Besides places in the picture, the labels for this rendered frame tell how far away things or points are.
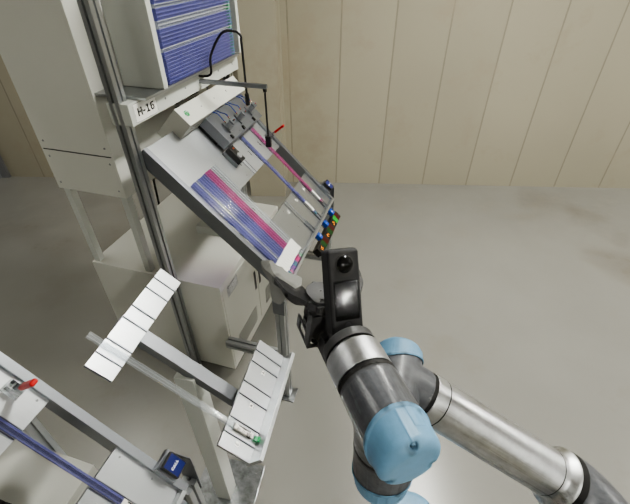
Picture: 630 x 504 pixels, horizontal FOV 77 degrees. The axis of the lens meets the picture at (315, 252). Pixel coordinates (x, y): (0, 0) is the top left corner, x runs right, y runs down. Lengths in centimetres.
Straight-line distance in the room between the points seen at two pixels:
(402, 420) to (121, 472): 80
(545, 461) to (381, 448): 37
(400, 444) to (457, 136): 344
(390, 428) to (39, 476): 117
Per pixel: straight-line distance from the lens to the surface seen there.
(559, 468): 78
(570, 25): 379
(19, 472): 150
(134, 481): 113
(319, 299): 56
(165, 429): 213
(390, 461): 44
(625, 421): 250
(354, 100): 351
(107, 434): 110
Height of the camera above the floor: 177
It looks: 38 degrees down
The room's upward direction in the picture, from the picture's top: straight up
